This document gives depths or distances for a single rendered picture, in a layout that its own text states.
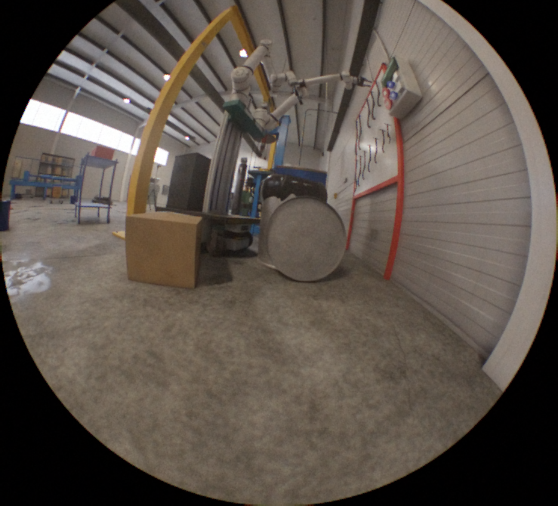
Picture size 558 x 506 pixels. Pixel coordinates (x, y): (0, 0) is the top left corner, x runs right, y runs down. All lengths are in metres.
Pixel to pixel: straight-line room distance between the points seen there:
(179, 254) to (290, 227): 0.66
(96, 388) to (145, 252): 0.58
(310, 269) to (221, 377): 0.84
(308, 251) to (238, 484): 1.08
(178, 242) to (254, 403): 0.63
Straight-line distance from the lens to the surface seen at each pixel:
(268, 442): 0.39
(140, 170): 1.77
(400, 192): 1.47
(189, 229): 0.72
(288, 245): 1.02
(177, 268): 0.78
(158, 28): 7.00
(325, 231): 1.11
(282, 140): 3.92
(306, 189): 1.12
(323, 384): 0.47
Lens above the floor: 0.38
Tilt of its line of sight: 4 degrees down
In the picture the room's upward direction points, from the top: 8 degrees clockwise
